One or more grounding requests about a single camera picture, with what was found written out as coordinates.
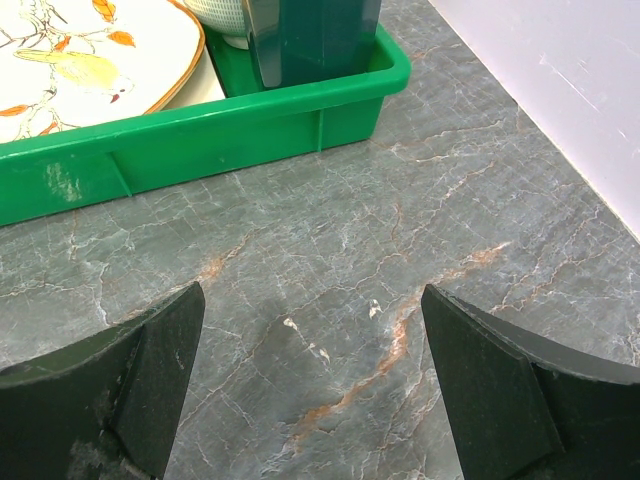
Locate light green ceramic bowl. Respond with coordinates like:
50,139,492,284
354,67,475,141
184,0,249,50

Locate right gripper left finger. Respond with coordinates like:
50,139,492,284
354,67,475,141
1,282,205,479

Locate bird pattern ceramic plate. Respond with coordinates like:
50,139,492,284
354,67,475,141
1,1,205,143

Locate green plastic tray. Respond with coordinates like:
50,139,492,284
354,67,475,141
1,29,411,225

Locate white paper tray liner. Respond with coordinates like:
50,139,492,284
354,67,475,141
164,49,226,110

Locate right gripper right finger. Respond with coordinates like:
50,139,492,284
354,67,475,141
421,285,639,479

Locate dark green ceramic cup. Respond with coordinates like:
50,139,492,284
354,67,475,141
242,0,381,89

